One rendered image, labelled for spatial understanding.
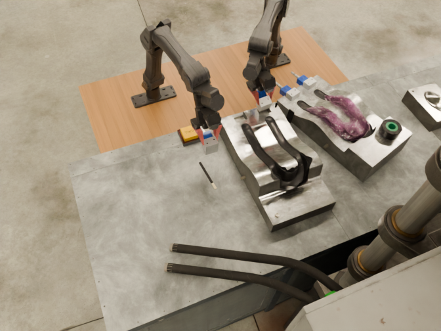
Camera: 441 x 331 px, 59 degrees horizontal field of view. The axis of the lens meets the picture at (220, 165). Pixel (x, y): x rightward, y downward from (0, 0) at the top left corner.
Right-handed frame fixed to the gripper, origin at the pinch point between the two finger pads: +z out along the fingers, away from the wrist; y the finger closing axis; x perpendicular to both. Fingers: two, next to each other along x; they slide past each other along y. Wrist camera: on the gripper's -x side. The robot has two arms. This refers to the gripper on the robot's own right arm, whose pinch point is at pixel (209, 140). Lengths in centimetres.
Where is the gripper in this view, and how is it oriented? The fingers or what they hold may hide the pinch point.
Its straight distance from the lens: 146.0
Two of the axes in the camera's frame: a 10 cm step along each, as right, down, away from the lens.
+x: -3.6, -4.2, 8.3
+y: 9.2, -3.0, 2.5
